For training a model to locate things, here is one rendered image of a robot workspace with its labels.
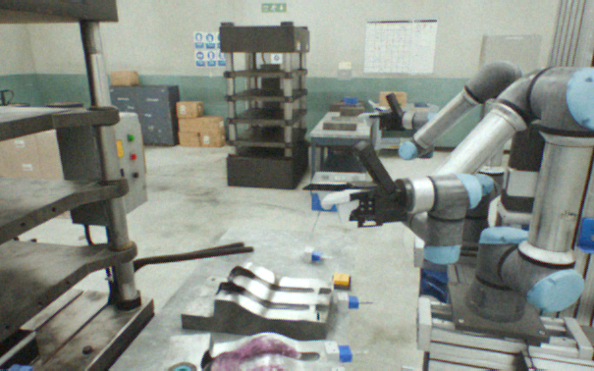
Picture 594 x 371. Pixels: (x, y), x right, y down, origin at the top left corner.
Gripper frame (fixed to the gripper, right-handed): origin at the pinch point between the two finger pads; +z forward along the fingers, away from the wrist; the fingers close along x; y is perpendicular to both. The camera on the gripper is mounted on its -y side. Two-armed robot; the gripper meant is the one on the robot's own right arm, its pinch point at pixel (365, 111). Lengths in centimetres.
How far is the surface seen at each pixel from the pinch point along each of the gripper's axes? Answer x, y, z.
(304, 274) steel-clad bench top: -54, 59, -1
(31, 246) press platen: -131, 24, 62
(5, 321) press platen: -152, 21, 19
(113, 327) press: -124, 51, 30
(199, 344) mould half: -118, 39, -14
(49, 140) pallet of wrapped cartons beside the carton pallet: -14, 60, 372
